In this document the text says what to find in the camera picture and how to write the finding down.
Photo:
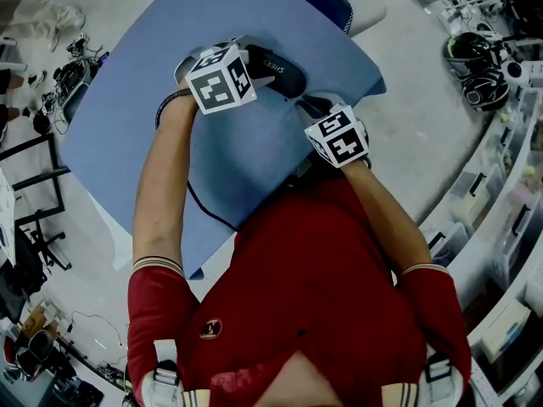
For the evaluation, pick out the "black green helmet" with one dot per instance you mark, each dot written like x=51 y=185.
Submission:
x=466 y=51

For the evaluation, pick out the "black glasses case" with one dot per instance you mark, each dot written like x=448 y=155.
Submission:
x=288 y=79

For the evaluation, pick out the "white round device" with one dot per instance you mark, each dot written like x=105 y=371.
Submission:
x=514 y=69

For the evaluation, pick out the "person's red shirt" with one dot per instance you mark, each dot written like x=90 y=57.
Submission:
x=297 y=278

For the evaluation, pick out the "white storage shelf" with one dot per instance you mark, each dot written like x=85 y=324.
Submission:
x=509 y=210

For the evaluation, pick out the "black white helmet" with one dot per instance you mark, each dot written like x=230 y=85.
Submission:
x=485 y=91

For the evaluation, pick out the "black office chair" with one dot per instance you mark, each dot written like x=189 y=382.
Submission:
x=25 y=269

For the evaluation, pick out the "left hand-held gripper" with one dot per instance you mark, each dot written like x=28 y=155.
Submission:
x=220 y=81

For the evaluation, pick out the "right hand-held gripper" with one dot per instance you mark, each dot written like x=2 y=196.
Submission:
x=339 y=138

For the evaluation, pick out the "person's left forearm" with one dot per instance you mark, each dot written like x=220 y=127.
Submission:
x=163 y=193

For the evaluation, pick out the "blue table mat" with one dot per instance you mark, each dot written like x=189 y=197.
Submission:
x=191 y=19

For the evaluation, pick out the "person's right forearm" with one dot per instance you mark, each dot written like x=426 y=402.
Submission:
x=390 y=223

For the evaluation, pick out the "white table with black frame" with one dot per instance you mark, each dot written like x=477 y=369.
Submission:
x=5 y=219

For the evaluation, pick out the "grey perforated chair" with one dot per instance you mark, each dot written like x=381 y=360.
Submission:
x=76 y=104

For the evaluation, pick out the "black red helmet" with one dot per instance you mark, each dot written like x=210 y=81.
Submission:
x=38 y=346

